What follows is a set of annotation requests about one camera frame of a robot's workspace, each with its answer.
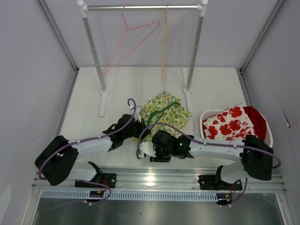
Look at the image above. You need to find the white slotted cable duct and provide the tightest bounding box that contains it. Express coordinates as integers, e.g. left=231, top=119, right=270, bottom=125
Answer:
left=41, top=190, right=218, bottom=202

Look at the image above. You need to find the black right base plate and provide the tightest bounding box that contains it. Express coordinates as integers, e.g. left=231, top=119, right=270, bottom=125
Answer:
left=198, top=175, right=243, bottom=191

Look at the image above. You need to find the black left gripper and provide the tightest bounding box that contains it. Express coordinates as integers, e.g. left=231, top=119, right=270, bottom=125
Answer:
left=122, top=117, right=150, bottom=140

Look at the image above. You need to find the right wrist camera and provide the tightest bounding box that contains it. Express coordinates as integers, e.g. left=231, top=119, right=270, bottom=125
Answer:
left=137, top=142, right=156, bottom=158

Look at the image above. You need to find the pink hanger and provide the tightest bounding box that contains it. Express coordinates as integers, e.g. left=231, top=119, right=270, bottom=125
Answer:
left=101, top=4, right=161, bottom=75

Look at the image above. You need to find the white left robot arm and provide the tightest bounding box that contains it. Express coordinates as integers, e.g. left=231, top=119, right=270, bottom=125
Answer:
left=35, top=114, right=146, bottom=188

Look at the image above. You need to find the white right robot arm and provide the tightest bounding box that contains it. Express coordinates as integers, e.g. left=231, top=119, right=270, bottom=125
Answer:
left=151, top=130, right=274, bottom=189

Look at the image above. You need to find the red poppy print cloth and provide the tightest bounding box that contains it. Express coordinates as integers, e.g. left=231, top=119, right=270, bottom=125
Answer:
left=202, top=104, right=256, bottom=141

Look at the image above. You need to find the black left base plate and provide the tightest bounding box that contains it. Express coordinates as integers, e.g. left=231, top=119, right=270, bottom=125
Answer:
left=75, top=173, right=117, bottom=188

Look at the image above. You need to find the yellow hanger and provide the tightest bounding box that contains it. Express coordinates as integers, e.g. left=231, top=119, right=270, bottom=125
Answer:
left=161, top=5, right=168, bottom=82

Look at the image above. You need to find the aluminium mounting rail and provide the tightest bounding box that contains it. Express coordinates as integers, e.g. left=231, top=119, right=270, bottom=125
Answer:
left=31, top=166, right=287, bottom=193

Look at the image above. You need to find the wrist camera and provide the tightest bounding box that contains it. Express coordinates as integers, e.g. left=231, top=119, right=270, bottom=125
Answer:
left=129, top=106, right=144, bottom=122
left=137, top=142, right=156, bottom=158

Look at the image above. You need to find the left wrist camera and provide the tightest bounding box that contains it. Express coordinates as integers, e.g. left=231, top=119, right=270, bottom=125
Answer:
left=129, top=106, right=144, bottom=122

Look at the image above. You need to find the white clothes rack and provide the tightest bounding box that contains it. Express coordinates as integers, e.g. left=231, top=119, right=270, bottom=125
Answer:
left=77, top=0, right=208, bottom=117

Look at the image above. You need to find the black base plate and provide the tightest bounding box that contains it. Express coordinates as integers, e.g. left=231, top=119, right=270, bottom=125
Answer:
left=75, top=173, right=117, bottom=188
left=198, top=175, right=243, bottom=191

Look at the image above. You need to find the lemon print skirt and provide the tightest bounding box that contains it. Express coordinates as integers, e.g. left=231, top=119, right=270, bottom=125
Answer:
left=141, top=91, right=192, bottom=142

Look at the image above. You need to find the white laundry basket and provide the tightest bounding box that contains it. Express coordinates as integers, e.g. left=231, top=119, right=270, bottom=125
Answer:
left=199, top=109, right=273, bottom=148

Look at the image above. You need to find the green hanger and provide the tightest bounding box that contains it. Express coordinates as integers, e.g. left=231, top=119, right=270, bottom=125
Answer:
left=136, top=101, right=180, bottom=159

